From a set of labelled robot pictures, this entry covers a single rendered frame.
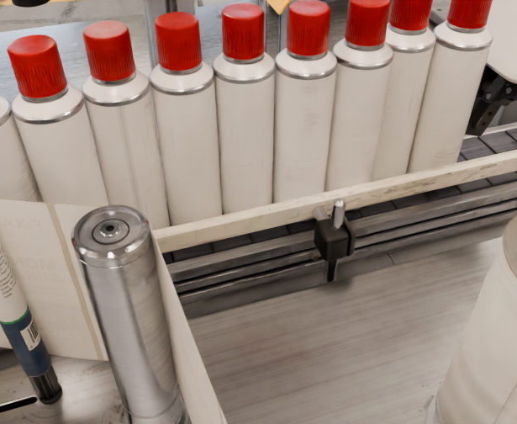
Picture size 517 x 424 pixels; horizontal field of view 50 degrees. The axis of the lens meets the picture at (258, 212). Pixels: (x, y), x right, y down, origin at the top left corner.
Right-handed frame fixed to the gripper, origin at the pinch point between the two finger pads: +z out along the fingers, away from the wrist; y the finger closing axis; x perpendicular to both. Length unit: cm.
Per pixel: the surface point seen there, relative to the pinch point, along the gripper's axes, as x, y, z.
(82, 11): 2, -284, 100
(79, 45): -31, -55, 23
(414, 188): -7.2, 4.5, 6.7
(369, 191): -12.3, 4.5, 7.6
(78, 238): -41.3, 19.2, 1.8
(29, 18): -25, -284, 109
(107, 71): -37.7, 1.3, 1.3
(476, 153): 4.8, -1.1, 5.0
